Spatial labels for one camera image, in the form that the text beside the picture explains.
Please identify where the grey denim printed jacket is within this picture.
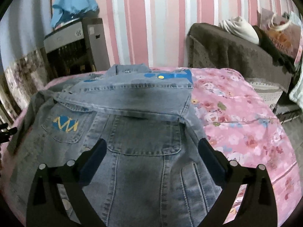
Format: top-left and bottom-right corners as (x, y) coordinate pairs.
(2, 65), (221, 226)

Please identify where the pink floral bed sheet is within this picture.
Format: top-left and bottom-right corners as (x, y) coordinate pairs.
(0, 66), (300, 227)

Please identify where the silver black water dispenser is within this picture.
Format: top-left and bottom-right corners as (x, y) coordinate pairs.
(44, 17), (110, 78)

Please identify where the white patterned hanging cloth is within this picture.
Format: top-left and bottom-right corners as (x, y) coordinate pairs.
(289, 11), (302, 110)

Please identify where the floral beige curtain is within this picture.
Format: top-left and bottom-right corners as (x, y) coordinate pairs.
(1, 0), (53, 125)

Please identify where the black garment on sofa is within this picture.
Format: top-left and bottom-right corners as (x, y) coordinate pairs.
(253, 26), (296, 74)

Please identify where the blue cloth bottle cover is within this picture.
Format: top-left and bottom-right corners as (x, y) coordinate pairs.
(50, 0), (99, 29)

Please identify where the brown blanket covered sofa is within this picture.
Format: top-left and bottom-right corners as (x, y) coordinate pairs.
(187, 22), (296, 93)

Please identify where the pink floral gift bag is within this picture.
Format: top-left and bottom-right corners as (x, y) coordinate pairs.
(259, 8), (302, 64)

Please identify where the cream white bundled garment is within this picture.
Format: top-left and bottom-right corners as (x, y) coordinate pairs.
(219, 16), (259, 45)

